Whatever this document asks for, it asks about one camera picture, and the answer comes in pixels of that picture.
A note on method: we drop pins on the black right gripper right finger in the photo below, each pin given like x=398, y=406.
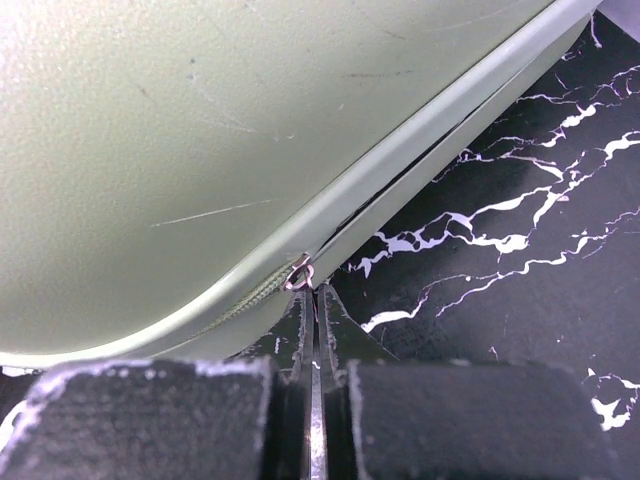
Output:
x=452, y=419

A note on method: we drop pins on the green hard-shell suitcase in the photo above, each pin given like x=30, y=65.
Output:
x=165, y=165

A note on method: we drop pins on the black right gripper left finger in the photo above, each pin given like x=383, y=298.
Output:
x=244, y=418

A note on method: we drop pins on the silver zipper pull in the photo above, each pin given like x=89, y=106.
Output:
x=300, y=276

